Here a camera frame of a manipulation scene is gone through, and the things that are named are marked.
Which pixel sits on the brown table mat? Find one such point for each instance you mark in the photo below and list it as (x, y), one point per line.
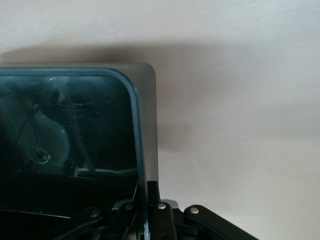
(225, 100)

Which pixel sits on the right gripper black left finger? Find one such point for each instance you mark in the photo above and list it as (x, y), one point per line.
(125, 220)

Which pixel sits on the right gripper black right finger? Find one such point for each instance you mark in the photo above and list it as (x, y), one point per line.
(162, 220)

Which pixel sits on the black plastic box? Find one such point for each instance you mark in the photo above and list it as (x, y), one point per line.
(100, 125)

